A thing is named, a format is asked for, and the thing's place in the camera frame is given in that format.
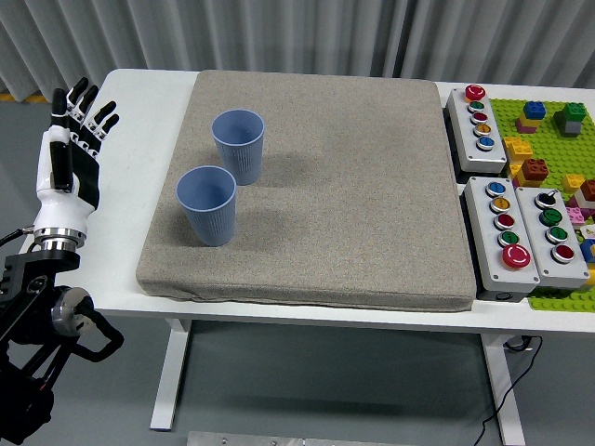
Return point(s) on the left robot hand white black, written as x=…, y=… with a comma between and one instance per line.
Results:
x=60, y=206

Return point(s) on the blue ribbed plastic cup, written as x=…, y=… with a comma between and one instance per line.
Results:
x=244, y=158
x=211, y=223

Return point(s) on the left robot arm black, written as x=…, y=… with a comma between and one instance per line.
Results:
x=42, y=265

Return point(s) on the white table leg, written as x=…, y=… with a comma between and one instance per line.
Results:
x=167, y=381
x=504, y=395

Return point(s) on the grey pleated curtain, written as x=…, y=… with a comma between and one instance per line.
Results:
x=279, y=32

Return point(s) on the grey-brown fabric mat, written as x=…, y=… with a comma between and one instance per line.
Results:
x=348, y=209

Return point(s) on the grey five-button control box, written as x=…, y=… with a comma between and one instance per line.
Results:
x=493, y=267
x=483, y=160

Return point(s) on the brown orange brick stack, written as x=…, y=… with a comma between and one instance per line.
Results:
x=533, y=169

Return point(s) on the blue yellow pink brick stack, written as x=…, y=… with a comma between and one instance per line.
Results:
x=533, y=111

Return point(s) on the green brick baseplate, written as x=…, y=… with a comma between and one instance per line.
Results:
x=548, y=144

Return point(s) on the grey control box black knob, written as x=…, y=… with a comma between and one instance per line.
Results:
x=562, y=274

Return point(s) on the pink toy brick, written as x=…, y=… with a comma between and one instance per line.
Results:
x=574, y=216

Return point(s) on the green grey brick stack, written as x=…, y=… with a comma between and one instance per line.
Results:
x=572, y=114

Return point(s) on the brown white pink brick stack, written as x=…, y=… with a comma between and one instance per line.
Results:
x=589, y=188

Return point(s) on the blue yellow toy brick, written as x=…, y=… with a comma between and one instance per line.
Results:
x=589, y=248

